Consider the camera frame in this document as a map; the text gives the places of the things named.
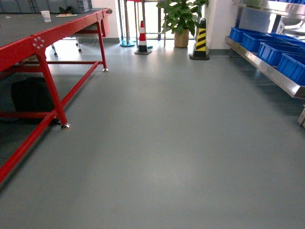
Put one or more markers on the black backpack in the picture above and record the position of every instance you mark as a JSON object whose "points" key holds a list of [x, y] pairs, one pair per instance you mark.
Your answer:
{"points": [[31, 95]]}

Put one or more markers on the steel roller shelf rack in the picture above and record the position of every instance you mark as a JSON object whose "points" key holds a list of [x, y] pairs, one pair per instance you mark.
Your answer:
{"points": [[277, 56]]}

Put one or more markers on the white paper cup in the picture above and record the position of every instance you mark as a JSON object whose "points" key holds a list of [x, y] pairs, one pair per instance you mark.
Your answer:
{"points": [[46, 15]]}

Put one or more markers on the potted green plant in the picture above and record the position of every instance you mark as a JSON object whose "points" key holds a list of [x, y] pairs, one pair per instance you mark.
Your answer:
{"points": [[181, 18]]}

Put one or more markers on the red white traffic cone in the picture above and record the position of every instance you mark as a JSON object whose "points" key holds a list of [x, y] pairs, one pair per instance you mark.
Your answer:
{"points": [[142, 47]]}

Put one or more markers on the yellow black traffic cone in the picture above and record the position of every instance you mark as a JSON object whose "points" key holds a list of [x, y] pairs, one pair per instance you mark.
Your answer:
{"points": [[200, 52]]}

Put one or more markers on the red conveyor frame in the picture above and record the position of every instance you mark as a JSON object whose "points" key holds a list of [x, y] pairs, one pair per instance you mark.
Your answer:
{"points": [[27, 55]]}

